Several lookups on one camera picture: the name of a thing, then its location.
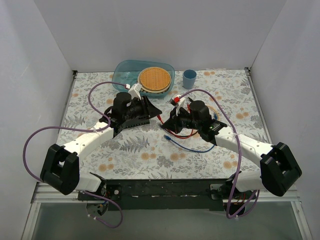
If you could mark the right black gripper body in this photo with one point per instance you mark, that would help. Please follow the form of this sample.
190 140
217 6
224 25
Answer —
175 121

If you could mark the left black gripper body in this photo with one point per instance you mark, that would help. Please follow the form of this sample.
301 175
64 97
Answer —
143 109

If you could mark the black network switch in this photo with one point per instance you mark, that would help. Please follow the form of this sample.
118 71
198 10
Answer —
119 125

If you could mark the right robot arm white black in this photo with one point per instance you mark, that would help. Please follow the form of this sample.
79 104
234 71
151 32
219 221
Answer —
278 168

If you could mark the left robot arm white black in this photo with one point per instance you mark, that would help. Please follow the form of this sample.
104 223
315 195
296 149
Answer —
61 168

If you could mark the woven wicker round plate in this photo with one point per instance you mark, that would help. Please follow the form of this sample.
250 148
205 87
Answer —
154 80

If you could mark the teal plastic tub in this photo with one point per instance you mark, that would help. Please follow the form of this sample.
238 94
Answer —
127 72

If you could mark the floral table mat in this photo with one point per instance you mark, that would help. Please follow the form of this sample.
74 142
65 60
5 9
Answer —
143 152

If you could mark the blue plastic cup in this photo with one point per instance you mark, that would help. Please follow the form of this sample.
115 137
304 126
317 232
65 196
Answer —
189 78

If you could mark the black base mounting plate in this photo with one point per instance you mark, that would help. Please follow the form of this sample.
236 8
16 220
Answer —
164 194

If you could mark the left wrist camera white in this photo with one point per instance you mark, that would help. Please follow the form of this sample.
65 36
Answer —
134 91

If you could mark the aluminium frame rail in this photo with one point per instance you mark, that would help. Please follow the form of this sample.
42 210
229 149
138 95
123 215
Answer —
46 194

